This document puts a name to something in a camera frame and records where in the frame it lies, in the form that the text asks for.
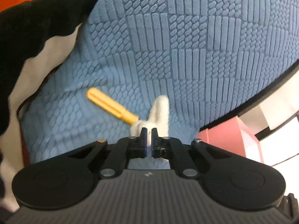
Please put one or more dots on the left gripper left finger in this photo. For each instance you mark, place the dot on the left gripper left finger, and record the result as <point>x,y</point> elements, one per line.
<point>138,145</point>

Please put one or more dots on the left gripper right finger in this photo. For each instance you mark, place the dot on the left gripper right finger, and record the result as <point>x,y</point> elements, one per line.
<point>159,145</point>

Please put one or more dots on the white plush toy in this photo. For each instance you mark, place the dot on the white plush toy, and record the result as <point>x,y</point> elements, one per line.
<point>159,119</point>

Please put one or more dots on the yellow handled screwdriver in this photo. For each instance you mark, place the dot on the yellow handled screwdriver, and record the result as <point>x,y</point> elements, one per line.
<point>111,106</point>

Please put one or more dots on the pink storage box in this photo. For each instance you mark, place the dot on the pink storage box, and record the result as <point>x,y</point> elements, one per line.
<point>233,136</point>

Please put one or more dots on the blue textured sofa cover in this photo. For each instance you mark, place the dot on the blue textured sofa cover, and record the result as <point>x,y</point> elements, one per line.
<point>207,56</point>

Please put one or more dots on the white cabinet with black rail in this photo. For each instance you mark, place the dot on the white cabinet with black rail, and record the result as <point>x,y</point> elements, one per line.
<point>273,119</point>

